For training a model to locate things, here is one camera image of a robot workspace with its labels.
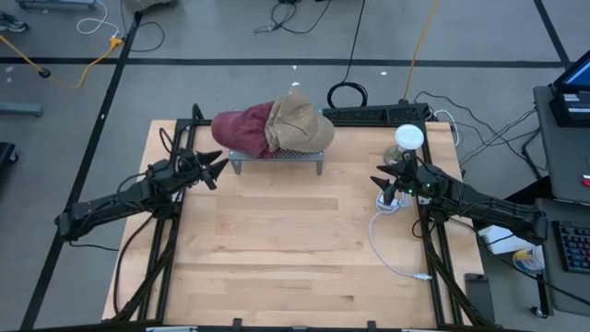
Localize white floor cable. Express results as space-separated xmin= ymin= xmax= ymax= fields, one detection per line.
xmin=75 ymin=0 xmax=122 ymax=41

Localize black hanging cable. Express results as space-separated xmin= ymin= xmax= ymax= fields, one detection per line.
xmin=343 ymin=0 xmax=368 ymax=87

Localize black aluminium table frame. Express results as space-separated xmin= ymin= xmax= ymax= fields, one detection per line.
xmin=409 ymin=122 xmax=497 ymax=328
xmin=110 ymin=103 xmax=204 ymax=326

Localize white pedestal stand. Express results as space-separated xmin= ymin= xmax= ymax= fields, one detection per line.
xmin=383 ymin=123 xmax=425 ymax=167

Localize white charger cable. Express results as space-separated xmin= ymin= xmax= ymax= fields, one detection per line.
xmin=367 ymin=188 xmax=433 ymax=281

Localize khaki baseball cap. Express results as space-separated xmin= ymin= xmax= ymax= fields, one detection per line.
xmin=264 ymin=89 xmax=336 ymax=156

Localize black keyboard coloured keys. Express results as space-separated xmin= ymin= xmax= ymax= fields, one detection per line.
xmin=551 ymin=219 xmax=590 ymax=274

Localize grey table foot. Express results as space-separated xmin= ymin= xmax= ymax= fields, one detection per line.
xmin=8 ymin=0 xmax=98 ymax=10
xmin=0 ymin=101 xmax=43 ymax=117

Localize black floor cable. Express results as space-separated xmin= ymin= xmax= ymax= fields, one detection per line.
xmin=253 ymin=0 xmax=334 ymax=36

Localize white power adapter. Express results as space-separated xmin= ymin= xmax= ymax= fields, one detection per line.
xmin=377 ymin=191 xmax=403 ymax=213

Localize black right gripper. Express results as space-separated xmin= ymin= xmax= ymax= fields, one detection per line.
xmin=370 ymin=159 xmax=437 ymax=207

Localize grey side desk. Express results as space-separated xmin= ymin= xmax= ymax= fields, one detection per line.
xmin=534 ymin=197 xmax=590 ymax=319

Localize white wipes canister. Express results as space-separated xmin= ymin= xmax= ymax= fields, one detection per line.
xmin=512 ymin=245 xmax=546 ymax=274

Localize laptop with blue screen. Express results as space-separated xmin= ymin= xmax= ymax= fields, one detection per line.
xmin=551 ymin=49 xmax=590 ymax=93

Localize maroon baseball cap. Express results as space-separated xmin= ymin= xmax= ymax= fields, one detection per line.
xmin=210 ymin=101 xmax=277 ymax=160

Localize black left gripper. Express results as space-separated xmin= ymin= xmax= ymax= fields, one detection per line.
xmin=177 ymin=149 xmax=230 ymax=191

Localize coiled black cable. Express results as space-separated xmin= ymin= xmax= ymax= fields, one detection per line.
xmin=325 ymin=81 xmax=369 ymax=110

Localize person's shoe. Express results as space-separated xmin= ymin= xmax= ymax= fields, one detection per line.
xmin=0 ymin=11 xmax=30 ymax=34

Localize black flat case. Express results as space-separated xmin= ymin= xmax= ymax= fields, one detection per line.
xmin=464 ymin=273 xmax=497 ymax=324

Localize black caster base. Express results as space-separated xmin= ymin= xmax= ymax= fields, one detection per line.
xmin=0 ymin=141 xmax=19 ymax=167

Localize yellow extension cord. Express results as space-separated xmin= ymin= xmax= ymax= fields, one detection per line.
xmin=0 ymin=34 xmax=124 ymax=89
xmin=403 ymin=0 xmax=439 ymax=101

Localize grey equipment cart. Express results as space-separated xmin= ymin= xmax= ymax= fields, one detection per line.
xmin=532 ymin=85 xmax=590 ymax=207

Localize grey perforated metal stand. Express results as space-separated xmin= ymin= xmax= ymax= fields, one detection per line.
xmin=229 ymin=147 xmax=325 ymax=176

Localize white box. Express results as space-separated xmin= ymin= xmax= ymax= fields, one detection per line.
xmin=477 ymin=224 xmax=536 ymax=255

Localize black desktop device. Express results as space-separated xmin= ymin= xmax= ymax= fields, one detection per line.
xmin=549 ymin=89 xmax=590 ymax=129

